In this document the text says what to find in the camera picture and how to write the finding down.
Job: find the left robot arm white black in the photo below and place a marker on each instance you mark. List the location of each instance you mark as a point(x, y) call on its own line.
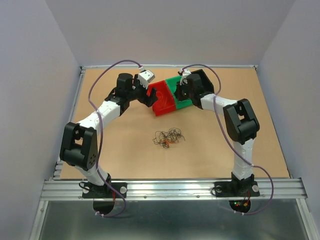
point(79, 146)

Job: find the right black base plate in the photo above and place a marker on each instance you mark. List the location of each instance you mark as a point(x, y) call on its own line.
point(233, 189)

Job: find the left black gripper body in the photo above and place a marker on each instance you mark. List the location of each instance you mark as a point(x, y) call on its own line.
point(138, 91)

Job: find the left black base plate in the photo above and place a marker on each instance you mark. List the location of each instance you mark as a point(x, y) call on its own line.
point(117, 190)

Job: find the aluminium mounting rail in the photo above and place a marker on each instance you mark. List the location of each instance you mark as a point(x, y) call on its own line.
point(167, 190)

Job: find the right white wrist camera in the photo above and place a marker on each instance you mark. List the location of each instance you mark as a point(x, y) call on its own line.
point(184, 73)

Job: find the black plastic bin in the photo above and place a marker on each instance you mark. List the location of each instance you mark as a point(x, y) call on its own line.
point(205, 81)

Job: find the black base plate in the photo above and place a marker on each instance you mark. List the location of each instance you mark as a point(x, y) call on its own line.
point(233, 189)
point(117, 190)

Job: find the red plastic bin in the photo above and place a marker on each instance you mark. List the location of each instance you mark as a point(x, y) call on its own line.
point(166, 102)

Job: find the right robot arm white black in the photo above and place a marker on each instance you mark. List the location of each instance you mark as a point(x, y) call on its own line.
point(241, 126)

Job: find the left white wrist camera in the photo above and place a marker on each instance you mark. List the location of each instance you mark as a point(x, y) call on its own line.
point(145, 77)

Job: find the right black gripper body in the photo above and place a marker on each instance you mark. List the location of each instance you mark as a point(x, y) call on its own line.
point(183, 92)

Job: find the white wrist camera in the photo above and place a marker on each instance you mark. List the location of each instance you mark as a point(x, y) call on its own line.
point(184, 73)
point(145, 77)

